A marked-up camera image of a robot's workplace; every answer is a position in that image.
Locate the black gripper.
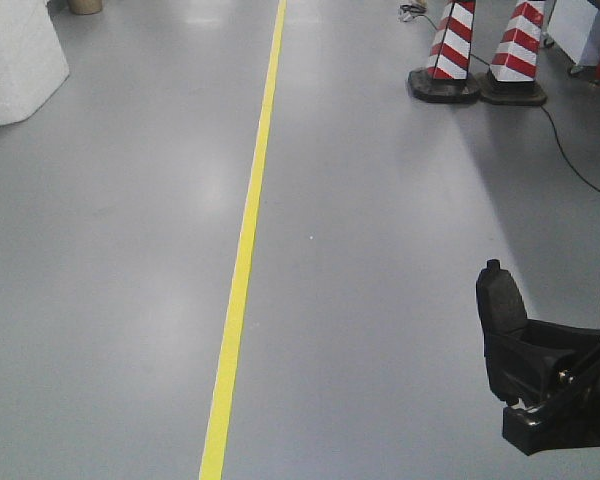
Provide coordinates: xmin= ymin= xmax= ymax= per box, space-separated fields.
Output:
xmin=483 ymin=320 xmax=600 ymax=455

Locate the grey brake pad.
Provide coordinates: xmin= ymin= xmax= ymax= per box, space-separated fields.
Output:
xmin=476 ymin=259 xmax=529 ymax=361

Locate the right red-white traffic cone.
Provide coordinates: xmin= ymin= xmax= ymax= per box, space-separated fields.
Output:
xmin=476 ymin=0 xmax=547 ymax=106

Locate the red-white traffic cone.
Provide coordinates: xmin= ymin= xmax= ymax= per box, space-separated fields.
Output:
xmin=476 ymin=0 xmax=547 ymax=106
xmin=406 ymin=1 xmax=480 ymax=104

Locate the left red-white traffic cone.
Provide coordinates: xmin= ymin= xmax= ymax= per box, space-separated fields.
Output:
xmin=406 ymin=1 xmax=480 ymax=104

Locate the white board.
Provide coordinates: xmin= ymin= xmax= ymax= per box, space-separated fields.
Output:
xmin=547 ymin=0 xmax=600 ymax=66

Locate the cardboard tube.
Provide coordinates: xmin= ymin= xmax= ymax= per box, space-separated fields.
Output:
xmin=67 ymin=0 xmax=103 ymax=15

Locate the white foam block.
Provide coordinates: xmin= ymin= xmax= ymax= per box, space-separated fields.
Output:
xmin=0 ymin=1 xmax=69 ymax=126

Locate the black floor cable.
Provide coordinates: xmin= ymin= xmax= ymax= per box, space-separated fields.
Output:
xmin=398 ymin=3 xmax=600 ymax=204

